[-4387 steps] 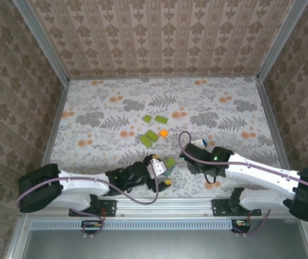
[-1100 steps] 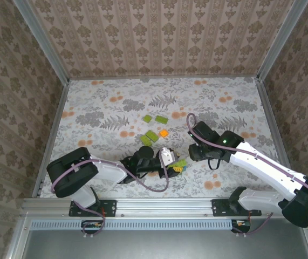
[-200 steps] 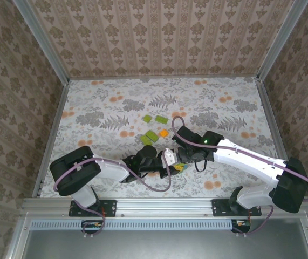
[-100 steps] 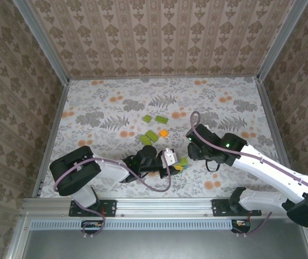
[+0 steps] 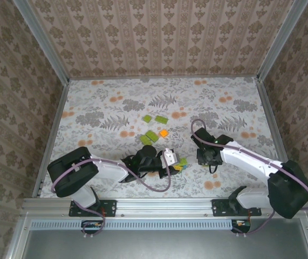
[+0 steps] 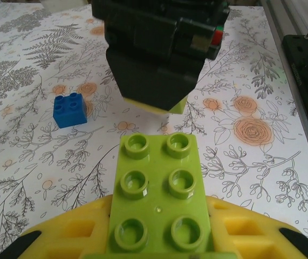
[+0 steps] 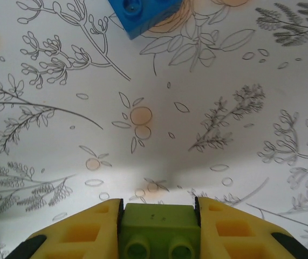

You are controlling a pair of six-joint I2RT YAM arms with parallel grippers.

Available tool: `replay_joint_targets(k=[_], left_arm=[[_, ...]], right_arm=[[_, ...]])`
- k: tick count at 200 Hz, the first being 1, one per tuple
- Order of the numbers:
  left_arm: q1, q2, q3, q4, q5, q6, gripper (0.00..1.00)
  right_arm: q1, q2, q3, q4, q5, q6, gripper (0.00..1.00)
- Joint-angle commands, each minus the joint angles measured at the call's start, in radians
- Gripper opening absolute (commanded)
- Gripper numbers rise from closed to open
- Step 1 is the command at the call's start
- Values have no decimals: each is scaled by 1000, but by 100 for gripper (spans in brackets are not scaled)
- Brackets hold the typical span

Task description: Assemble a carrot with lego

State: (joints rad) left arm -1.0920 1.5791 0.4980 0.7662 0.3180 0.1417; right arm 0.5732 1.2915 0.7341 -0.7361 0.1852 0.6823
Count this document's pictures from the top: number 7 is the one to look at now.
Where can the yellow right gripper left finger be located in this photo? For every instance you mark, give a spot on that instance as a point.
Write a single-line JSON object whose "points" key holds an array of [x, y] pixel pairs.
{"points": [[72, 237]]}

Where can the small blue lego brick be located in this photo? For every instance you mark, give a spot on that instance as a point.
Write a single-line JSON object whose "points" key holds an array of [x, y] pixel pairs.
{"points": [[143, 16]]}

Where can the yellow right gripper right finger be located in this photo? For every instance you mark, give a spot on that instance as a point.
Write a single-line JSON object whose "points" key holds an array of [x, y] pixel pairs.
{"points": [[237, 237]]}

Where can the small lime green lego brick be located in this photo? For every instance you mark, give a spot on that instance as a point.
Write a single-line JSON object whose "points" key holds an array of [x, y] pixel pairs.
{"points": [[159, 224]]}

